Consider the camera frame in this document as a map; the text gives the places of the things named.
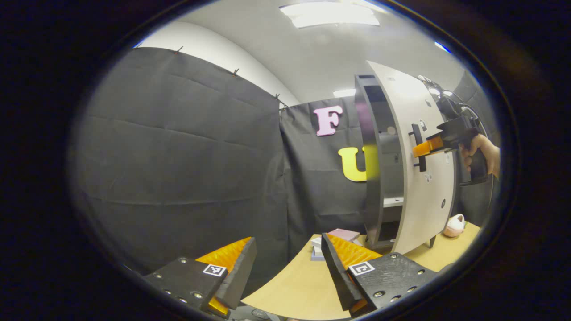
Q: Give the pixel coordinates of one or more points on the white cabinet door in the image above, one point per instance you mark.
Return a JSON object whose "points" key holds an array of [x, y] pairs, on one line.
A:
{"points": [[424, 209]]}

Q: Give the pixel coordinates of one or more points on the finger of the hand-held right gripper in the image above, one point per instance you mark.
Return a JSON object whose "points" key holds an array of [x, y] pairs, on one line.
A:
{"points": [[427, 146]]}

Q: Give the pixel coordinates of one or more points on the blue book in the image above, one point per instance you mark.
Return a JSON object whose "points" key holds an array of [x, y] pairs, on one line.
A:
{"points": [[317, 256]]}

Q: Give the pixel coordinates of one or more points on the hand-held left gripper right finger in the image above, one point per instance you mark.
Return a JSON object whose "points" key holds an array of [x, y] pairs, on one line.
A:
{"points": [[337, 276]]}

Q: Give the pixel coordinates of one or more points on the large ceiling light panel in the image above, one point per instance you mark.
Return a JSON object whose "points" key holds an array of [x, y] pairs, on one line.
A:
{"points": [[330, 14]]}

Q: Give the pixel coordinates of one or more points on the pink plush toy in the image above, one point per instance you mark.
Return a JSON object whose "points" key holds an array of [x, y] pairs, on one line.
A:
{"points": [[454, 226]]}

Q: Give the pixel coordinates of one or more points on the black backdrop cloth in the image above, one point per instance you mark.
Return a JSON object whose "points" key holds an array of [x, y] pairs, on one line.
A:
{"points": [[178, 156]]}

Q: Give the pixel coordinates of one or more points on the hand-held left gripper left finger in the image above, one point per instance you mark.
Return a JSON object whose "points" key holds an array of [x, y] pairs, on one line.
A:
{"points": [[241, 276]]}

